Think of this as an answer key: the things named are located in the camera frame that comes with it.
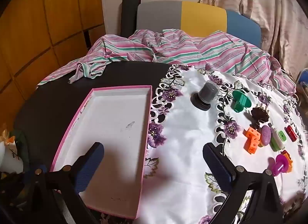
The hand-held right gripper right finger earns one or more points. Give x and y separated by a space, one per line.
216 166

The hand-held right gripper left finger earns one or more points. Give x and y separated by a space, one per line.
90 166

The pink shallow box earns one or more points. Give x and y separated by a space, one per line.
108 130

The orange cube blocks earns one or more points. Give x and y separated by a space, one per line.
251 141

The purple oval pebble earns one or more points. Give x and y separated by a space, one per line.
265 135

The magenta plastic stamp toy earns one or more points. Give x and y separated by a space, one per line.
279 166

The white green plastic gadget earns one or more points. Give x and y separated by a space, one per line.
276 138

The brown massage comb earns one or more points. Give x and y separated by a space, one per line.
259 115

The green plastic stamp toy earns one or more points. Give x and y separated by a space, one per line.
240 100

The orange crown-shaped mould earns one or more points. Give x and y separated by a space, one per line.
288 161

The grey black top hat toy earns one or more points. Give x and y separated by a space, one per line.
208 92

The red metallic cylinder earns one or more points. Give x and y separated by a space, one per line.
291 133

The white embroidered floral tablecloth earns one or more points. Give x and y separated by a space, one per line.
187 130

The white plastic cup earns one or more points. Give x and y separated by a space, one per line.
10 159

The small orange object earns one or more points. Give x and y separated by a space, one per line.
10 141

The blue plastic stool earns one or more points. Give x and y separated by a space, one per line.
302 77

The pink green striped cloth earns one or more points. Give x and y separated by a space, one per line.
180 45

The grey yellow blue chair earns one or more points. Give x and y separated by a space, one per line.
199 17

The wooden panelled wardrobe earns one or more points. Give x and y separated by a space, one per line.
48 21

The black rolled mat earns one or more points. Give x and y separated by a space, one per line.
128 14

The beige printed curtain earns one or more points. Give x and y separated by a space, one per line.
264 2

